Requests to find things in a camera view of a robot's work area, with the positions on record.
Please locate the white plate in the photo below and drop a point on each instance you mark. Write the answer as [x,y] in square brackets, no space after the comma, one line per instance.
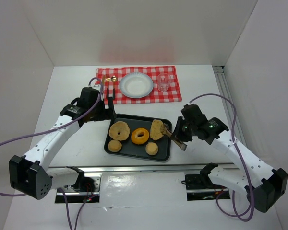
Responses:
[136,85]

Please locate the black baking tray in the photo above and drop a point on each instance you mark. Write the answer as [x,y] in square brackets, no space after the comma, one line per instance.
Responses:
[129,149]

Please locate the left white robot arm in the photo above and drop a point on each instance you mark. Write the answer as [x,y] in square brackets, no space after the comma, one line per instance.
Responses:
[30,173]

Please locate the gold fork black handle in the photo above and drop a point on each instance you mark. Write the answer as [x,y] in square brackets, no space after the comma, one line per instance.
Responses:
[107,81]

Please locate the red checkered cloth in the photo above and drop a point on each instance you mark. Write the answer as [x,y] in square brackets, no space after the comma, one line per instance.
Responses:
[171,95]

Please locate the small round bun right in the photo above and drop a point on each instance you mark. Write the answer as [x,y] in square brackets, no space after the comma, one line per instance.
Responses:
[151,148]

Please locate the gold spoon black handle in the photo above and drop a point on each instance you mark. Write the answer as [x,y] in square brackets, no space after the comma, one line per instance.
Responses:
[114,80]

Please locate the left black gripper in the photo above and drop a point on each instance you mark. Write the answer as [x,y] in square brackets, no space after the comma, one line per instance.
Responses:
[105,113]

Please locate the orange glazed donut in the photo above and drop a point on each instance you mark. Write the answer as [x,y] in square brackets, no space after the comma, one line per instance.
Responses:
[140,136]

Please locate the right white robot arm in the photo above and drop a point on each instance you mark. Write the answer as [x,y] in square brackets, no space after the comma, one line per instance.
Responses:
[261,183]

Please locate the aluminium rail front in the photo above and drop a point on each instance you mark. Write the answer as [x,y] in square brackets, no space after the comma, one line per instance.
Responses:
[143,168]

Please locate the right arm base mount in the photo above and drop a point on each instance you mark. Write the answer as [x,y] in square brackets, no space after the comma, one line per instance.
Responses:
[197,190]

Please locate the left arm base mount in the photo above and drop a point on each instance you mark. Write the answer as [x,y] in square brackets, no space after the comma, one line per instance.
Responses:
[90,192]

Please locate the large pale bagel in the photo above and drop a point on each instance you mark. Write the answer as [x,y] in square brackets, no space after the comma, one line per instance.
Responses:
[119,131]

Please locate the small round bun left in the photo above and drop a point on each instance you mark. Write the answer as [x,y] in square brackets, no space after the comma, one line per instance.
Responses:
[114,146]

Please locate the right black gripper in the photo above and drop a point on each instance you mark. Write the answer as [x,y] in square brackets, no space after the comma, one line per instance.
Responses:
[180,131]

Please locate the speckled bread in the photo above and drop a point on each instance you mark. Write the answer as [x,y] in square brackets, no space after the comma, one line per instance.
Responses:
[155,130]

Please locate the small round bun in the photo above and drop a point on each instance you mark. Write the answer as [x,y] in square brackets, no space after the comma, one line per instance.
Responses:
[151,148]
[114,146]

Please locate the clear drinking glass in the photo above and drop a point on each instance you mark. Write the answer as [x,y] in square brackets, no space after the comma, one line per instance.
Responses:
[163,82]

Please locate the metal tongs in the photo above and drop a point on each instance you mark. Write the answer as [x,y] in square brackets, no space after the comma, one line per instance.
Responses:
[165,131]

